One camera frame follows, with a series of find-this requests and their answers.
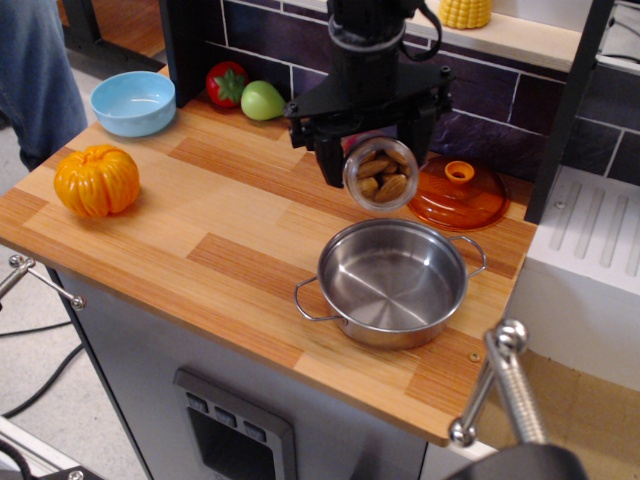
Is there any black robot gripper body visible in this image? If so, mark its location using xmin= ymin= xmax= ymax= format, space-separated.
xmin=284 ymin=24 xmax=455 ymax=150

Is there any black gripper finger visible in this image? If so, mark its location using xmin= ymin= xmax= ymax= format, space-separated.
xmin=314 ymin=136 xmax=345 ymax=188
xmin=395 ymin=113 xmax=439 ymax=167

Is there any almond jar with red label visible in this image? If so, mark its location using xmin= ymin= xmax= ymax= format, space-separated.
xmin=341 ymin=131 xmax=419 ymax=212

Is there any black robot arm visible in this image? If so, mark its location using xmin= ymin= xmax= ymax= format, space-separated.
xmin=284 ymin=1 xmax=455 ymax=188

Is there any orange glass pot lid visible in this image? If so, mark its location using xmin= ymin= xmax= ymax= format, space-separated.
xmin=408 ymin=156 xmax=510 ymax=231

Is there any stainless steel pot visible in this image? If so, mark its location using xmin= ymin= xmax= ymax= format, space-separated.
xmin=313 ymin=218 xmax=474 ymax=350

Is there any green toy pear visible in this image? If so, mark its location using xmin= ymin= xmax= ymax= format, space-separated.
xmin=241 ymin=80 xmax=286 ymax=121

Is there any yellow toy corn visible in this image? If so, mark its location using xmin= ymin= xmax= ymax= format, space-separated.
xmin=438 ymin=0 xmax=493 ymax=29

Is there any wooden shelf board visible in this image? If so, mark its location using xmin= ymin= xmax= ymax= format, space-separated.
xmin=399 ymin=0 xmax=584 ymax=74

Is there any white toy sink drainer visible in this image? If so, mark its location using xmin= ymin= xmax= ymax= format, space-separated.
xmin=528 ymin=167 xmax=639 ymax=295

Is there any light blue bowl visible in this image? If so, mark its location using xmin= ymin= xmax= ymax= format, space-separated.
xmin=90 ymin=71 xmax=176 ymax=138

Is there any orange toy pumpkin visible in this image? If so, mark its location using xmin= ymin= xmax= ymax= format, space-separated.
xmin=53 ymin=144 xmax=141 ymax=218

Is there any person in blue jeans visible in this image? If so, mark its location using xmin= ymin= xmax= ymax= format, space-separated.
xmin=1 ymin=1 xmax=88 ymax=171

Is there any grey toy oven panel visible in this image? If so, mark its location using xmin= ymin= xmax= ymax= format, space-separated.
xmin=174 ymin=369 xmax=298 ymax=479

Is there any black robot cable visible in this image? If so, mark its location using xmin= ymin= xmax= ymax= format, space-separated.
xmin=399 ymin=0 xmax=444 ymax=63

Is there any black shelf post right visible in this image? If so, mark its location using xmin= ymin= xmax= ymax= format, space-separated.
xmin=524 ymin=0 xmax=614 ymax=224

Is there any black shelf post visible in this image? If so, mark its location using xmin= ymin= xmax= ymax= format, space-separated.
xmin=159 ymin=0 xmax=224 ymax=107
xmin=524 ymin=0 xmax=614 ymax=224

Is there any black shelf post left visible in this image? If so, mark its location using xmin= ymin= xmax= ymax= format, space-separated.
xmin=159 ymin=0 xmax=224 ymax=107

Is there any metal clamp handle left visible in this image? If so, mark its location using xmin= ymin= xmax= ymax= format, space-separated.
xmin=0 ymin=254 xmax=87 ymax=312

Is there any black floor cable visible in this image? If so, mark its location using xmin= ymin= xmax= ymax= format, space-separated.
xmin=0 ymin=319 xmax=85 ymax=420

